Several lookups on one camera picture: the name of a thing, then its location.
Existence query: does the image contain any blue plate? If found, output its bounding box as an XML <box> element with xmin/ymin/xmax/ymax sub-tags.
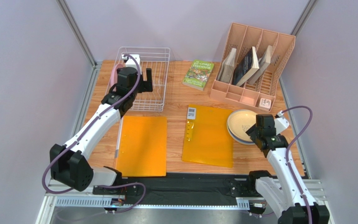
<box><xmin>227</xmin><ymin>121</ymin><xmax>255</xmax><ymax>145</ymax></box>

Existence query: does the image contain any pink plate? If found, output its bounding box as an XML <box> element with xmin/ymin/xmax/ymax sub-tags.
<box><xmin>109</xmin><ymin>63</ymin><xmax>124</xmax><ymax>88</ymax></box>

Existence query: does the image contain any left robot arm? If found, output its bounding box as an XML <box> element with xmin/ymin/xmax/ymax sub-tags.
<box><xmin>47</xmin><ymin>67</ymin><xmax>153</xmax><ymax>191</ymax></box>

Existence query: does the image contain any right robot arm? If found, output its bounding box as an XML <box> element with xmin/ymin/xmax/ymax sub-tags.
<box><xmin>246</xmin><ymin>114</ymin><xmax>330</xmax><ymax>224</ymax></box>

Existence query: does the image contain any white power adapter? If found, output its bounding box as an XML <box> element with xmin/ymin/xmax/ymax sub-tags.
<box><xmin>258</xmin><ymin>98</ymin><xmax>272</xmax><ymax>111</ymax></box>

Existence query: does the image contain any pink file organizer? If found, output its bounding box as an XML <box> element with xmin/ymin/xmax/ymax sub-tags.
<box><xmin>210</xmin><ymin>22</ymin><xmax>296</xmax><ymax>112</ymax></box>

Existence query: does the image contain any green treehouse book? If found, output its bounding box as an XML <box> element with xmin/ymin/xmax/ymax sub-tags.
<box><xmin>182</xmin><ymin>60</ymin><xmax>214</xmax><ymax>91</ymax></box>

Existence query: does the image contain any right orange folder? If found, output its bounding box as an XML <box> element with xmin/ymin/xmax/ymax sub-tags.
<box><xmin>182</xmin><ymin>104</ymin><xmax>234</xmax><ymax>168</ymax></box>

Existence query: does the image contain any orange folder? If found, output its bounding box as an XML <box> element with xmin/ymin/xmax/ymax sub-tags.
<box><xmin>116</xmin><ymin>116</ymin><xmax>167</xmax><ymax>177</ymax></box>
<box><xmin>182</xmin><ymin>104</ymin><xmax>234</xmax><ymax>168</ymax></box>

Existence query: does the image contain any left orange folder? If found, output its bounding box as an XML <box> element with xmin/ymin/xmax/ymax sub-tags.
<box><xmin>116</xmin><ymin>116</ymin><xmax>167</xmax><ymax>177</ymax></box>

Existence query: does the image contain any black book in organizer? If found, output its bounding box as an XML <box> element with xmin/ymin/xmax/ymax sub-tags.
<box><xmin>231</xmin><ymin>46</ymin><xmax>260</xmax><ymax>86</ymax></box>

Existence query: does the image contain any beige book in organizer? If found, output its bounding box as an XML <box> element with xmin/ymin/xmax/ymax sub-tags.
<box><xmin>217</xmin><ymin>48</ymin><xmax>237</xmax><ymax>84</ymax></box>

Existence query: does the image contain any tan book in organizer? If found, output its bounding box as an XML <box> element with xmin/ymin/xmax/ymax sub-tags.
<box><xmin>248</xmin><ymin>45</ymin><xmax>273</xmax><ymax>85</ymax></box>

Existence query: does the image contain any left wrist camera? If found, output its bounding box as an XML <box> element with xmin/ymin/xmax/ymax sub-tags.
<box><xmin>121</xmin><ymin>53</ymin><xmax>142</xmax><ymax>74</ymax></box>

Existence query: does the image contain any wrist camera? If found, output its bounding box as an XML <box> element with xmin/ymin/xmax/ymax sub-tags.
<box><xmin>274</xmin><ymin>111</ymin><xmax>290</xmax><ymax>134</ymax></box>
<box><xmin>121</xmin><ymin>53</ymin><xmax>142</xmax><ymax>74</ymax></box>

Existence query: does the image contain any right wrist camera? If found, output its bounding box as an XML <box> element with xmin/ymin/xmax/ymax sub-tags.
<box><xmin>274</xmin><ymin>111</ymin><xmax>290</xmax><ymax>134</ymax></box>

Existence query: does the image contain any white wire dish rack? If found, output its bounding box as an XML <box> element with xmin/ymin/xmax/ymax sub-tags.
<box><xmin>114</xmin><ymin>46</ymin><xmax>171</xmax><ymax>112</ymax></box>

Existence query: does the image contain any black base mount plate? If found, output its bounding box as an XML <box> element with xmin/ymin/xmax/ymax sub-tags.
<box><xmin>93</xmin><ymin>173</ymin><xmax>261</xmax><ymax>206</ymax></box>

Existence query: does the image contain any aluminium frame rail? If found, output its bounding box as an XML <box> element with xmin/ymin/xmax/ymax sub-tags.
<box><xmin>56</xmin><ymin>0</ymin><xmax>97</xmax><ymax>68</ymax></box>

